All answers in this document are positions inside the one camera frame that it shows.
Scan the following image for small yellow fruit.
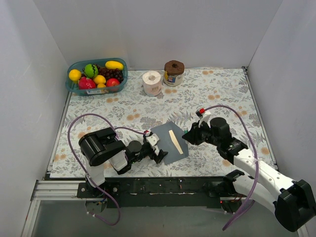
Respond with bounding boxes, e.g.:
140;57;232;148
97;83;106;88

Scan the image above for teal plastic fruit basket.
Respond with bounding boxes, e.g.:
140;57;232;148
66;58;128;96

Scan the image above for cream letter paper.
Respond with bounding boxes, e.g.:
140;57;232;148
169;130;183;155

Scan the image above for grey envelope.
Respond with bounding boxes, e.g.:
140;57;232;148
151;121;189;165

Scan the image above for yellow lemon left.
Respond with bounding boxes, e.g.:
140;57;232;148
68;69;82;83

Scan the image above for yellow lemon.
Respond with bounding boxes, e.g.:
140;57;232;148
93;75;106;85
68;69;82;83

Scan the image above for aluminium frame rail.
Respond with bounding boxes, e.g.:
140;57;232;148
22;179;308;237

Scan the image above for pink dragon fruit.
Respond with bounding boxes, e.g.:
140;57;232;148
78;77;96;90

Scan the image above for dark purple grapes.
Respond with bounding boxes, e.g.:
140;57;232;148
95;64;123;83

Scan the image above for red apple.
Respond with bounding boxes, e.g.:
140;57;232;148
106;78;120;87

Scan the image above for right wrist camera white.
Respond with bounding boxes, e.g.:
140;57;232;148
196;108;211;127

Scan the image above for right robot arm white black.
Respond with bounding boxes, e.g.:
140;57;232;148
182;118;316;232

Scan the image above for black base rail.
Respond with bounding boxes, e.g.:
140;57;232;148
76;172;254;209

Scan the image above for green watermelon ball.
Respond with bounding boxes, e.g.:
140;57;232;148
83;64;99;79

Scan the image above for yellow mango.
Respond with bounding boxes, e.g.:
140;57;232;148
105;60;124;71

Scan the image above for white toilet paper roll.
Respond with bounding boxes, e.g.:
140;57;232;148
142;71;162;96

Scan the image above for yellow lemon centre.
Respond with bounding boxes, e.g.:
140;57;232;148
93;75;106;85

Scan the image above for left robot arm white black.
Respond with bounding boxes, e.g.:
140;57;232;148
79;127;168;198

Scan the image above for brown toilet paper roll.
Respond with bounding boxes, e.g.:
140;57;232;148
163;60;185;86

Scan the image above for floral table mat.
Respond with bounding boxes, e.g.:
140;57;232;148
50;69;276;178

